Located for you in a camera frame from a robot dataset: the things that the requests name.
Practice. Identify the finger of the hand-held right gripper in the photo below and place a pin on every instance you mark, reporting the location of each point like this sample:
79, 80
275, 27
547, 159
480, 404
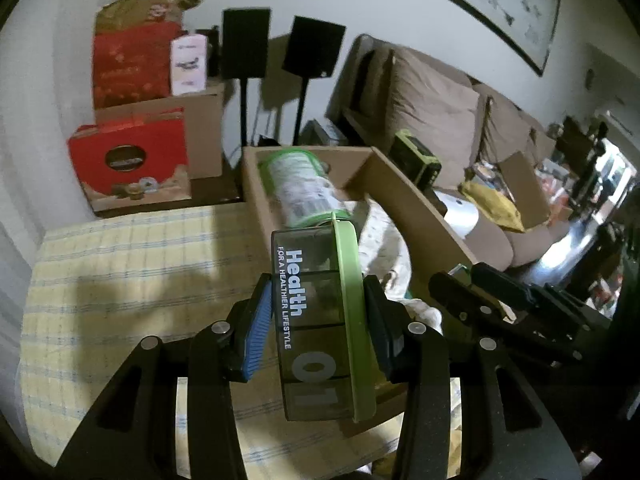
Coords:
502, 284
455, 297

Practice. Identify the green tin can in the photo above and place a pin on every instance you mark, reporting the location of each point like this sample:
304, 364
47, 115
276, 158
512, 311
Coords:
295, 185

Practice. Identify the dark container with green lid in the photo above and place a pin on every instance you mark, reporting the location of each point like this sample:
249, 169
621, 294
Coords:
320, 310

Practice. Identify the small cardboard box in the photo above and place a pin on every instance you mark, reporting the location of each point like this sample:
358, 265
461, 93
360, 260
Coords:
525, 185

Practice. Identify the large brown cushion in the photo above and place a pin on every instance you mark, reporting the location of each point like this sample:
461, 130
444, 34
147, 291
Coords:
430, 110

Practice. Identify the black speaker on stand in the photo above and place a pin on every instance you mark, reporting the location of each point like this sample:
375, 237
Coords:
245, 42
312, 45

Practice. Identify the red gift bag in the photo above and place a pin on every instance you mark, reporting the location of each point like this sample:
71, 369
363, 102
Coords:
150, 145

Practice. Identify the torn brown cardboard box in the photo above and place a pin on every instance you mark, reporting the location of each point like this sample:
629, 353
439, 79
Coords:
135, 10

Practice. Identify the patterned cloth bag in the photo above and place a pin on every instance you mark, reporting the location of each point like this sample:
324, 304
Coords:
385, 245

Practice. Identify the yellow cloth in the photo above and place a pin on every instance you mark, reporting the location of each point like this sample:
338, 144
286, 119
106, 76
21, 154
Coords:
492, 205

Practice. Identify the red gift box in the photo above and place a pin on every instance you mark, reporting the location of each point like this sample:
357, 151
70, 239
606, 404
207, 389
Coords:
130, 65

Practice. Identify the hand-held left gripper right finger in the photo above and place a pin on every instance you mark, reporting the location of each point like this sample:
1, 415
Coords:
380, 325

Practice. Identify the yellow checked tablecloth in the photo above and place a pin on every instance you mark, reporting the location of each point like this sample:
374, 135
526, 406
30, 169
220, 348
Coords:
125, 270

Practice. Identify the white card package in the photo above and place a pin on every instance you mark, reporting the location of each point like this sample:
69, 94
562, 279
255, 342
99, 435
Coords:
189, 65

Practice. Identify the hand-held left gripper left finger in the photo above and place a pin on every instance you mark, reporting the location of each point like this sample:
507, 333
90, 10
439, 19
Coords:
257, 330

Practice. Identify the brown sofa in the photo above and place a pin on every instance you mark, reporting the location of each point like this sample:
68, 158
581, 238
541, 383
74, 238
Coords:
530, 245

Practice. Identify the green black device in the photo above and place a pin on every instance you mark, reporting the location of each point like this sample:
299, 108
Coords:
410, 152

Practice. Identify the large brown cardboard box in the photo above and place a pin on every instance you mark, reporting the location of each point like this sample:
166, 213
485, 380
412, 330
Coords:
205, 125

